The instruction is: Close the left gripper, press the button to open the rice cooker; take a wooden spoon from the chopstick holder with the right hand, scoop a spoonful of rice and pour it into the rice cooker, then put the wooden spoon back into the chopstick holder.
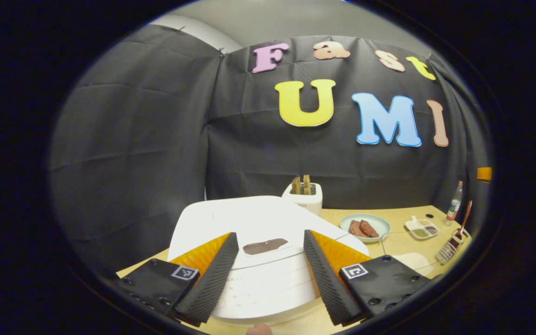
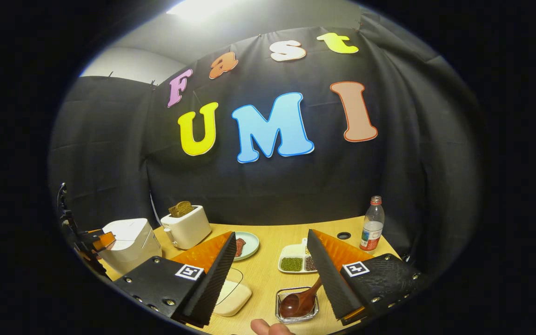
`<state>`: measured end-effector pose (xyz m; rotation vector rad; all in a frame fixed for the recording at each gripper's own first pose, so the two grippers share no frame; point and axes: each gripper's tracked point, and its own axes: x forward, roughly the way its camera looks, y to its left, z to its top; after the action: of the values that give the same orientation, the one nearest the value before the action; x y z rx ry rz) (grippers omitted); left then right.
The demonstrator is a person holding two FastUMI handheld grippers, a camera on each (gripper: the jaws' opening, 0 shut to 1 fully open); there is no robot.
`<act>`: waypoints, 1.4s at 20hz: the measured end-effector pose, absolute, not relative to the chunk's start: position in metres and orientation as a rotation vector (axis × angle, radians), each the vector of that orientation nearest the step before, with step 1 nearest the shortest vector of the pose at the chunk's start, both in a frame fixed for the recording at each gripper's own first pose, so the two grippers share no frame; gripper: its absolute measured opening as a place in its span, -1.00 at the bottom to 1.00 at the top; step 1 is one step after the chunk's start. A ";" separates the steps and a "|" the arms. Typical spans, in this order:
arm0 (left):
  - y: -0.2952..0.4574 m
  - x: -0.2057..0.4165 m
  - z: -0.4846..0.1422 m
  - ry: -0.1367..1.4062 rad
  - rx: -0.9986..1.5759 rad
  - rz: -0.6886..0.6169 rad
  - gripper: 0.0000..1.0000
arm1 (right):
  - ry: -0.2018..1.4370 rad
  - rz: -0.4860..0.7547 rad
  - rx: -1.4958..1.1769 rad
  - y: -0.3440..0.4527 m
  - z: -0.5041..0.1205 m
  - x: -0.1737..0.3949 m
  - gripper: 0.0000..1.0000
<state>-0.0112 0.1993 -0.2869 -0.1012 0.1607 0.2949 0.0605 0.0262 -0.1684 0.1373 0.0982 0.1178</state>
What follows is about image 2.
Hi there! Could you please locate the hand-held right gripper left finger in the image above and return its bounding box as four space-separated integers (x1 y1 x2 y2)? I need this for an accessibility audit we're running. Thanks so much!
112 231 238 327

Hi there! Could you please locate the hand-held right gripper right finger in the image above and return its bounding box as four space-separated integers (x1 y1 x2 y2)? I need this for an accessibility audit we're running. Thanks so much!
306 229 422 326

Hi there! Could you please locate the clear box of rice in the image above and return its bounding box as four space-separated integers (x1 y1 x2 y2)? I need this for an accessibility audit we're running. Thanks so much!
213 268 253 317

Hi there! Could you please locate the white rice cooker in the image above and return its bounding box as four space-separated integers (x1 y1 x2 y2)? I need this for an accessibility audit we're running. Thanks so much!
97 218 162 275

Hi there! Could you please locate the brown wooden spoon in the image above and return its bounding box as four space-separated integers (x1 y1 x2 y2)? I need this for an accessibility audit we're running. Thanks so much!
280 277 323 319

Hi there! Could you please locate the clear square chopstick holder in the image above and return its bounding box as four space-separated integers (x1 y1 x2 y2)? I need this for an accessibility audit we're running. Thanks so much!
275 287 320 324

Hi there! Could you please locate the white divided bean dish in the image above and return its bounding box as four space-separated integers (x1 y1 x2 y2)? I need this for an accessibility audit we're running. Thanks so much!
277 238 317 274

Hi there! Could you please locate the pale green plate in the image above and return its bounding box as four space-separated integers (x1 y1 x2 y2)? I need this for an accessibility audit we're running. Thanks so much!
233 231 260 261

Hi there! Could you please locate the white toaster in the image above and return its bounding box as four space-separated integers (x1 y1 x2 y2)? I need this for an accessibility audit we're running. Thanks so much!
161 205 213 250

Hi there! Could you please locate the clear plastic water bottle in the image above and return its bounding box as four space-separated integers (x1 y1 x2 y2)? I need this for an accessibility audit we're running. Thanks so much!
360 196 385 252

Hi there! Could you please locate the brown bread slice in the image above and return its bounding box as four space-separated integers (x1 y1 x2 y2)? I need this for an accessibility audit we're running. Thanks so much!
168 201 194 218

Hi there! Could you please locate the black backdrop cloth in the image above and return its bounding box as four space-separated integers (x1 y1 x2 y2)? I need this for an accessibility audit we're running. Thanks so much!
47 16 487 284

